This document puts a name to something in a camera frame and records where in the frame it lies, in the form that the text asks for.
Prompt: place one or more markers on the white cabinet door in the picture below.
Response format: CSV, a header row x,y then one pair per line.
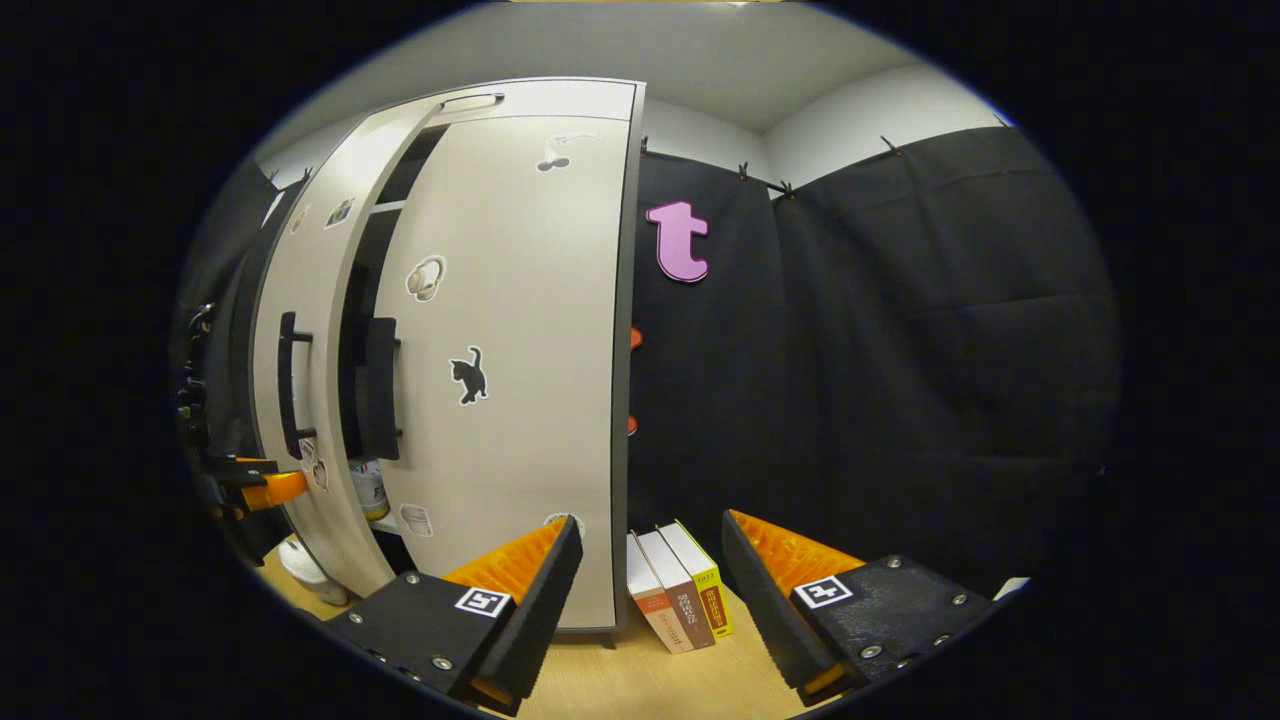
x,y
310,260
530,300

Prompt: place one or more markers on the black backdrop cloth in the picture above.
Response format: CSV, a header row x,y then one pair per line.
x,y
850,350

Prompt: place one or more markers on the white shoe cabinet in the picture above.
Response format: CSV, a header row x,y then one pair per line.
x,y
560,100

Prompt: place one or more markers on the white striped shoe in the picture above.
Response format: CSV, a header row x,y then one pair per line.
x,y
370,490

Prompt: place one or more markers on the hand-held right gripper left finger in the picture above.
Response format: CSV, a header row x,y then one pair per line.
x,y
545,600

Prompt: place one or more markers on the brown book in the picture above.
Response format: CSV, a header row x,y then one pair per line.
x,y
685,595

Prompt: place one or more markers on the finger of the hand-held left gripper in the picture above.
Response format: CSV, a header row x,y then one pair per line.
x,y
270,487

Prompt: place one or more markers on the white lidded cup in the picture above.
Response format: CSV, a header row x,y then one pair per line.
x,y
310,570

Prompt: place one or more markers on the yellow book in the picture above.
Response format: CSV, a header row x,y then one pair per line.
x,y
705,585

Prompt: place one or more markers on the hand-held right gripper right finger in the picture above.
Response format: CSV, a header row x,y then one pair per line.
x,y
765,600

